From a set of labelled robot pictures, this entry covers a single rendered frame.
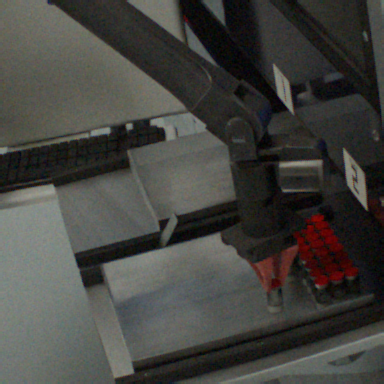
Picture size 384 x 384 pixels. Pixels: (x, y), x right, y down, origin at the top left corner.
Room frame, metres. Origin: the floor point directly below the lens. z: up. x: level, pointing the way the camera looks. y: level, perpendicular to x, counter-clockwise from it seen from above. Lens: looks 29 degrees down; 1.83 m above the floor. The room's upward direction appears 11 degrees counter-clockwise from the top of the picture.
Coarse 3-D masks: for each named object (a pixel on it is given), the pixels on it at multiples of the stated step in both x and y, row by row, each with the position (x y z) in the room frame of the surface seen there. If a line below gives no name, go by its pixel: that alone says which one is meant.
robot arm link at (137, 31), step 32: (64, 0) 1.41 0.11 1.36; (96, 0) 1.40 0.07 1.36; (96, 32) 1.40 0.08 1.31; (128, 32) 1.38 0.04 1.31; (160, 32) 1.39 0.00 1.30; (160, 64) 1.37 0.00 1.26; (192, 64) 1.36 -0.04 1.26; (192, 96) 1.35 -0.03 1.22; (224, 96) 1.33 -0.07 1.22; (256, 96) 1.37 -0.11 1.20; (224, 128) 1.33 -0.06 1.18; (256, 128) 1.31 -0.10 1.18
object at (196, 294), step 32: (128, 256) 1.50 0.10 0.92; (160, 256) 1.50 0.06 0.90; (192, 256) 1.51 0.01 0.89; (224, 256) 1.50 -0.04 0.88; (128, 288) 1.46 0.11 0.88; (160, 288) 1.45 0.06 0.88; (192, 288) 1.43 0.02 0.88; (224, 288) 1.42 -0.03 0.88; (256, 288) 1.40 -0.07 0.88; (288, 288) 1.39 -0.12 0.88; (128, 320) 1.38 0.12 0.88; (160, 320) 1.37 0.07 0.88; (192, 320) 1.35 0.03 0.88; (224, 320) 1.34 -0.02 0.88; (256, 320) 1.32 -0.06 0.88; (288, 320) 1.26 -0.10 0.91; (320, 320) 1.27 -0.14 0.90; (128, 352) 1.26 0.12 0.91; (160, 352) 1.25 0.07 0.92; (192, 352) 1.25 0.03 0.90
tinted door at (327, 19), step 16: (304, 0) 1.58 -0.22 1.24; (320, 0) 1.50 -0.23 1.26; (336, 0) 1.43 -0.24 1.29; (352, 0) 1.36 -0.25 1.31; (320, 16) 1.52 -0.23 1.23; (336, 16) 1.44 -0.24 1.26; (352, 16) 1.37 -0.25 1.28; (336, 32) 1.45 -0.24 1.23; (352, 32) 1.38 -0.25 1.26; (352, 48) 1.39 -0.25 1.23
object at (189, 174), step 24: (288, 120) 1.88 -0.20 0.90; (168, 144) 1.85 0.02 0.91; (192, 144) 1.86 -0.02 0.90; (216, 144) 1.86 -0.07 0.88; (144, 168) 1.83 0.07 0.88; (168, 168) 1.81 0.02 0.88; (192, 168) 1.80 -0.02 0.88; (216, 168) 1.78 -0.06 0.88; (144, 192) 1.70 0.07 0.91; (168, 192) 1.73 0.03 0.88; (192, 192) 1.71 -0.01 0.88; (216, 192) 1.70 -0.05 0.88; (336, 192) 1.63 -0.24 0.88; (168, 216) 1.65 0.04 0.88; (192, 216) 1.59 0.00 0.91
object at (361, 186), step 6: (348, 156) 1.44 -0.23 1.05; (348, 162) 1.44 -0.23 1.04; (354, 162) 1.41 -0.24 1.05; (348, 168) 1.44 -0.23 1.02; (348, 174) 1.44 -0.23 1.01; (354, 174) 1.42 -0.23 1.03; (360, 174) 1.39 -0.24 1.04; (348, 180) 1.45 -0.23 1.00; (360, 180) 1.39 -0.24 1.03; (360, 186) 1.39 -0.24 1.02; (354, 192) 1.42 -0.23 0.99; (360, 192) 1.40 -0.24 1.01; (360, 198) 1.40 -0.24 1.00; (366, 204) 1.37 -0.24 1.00; (366, 210) 1.37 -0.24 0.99
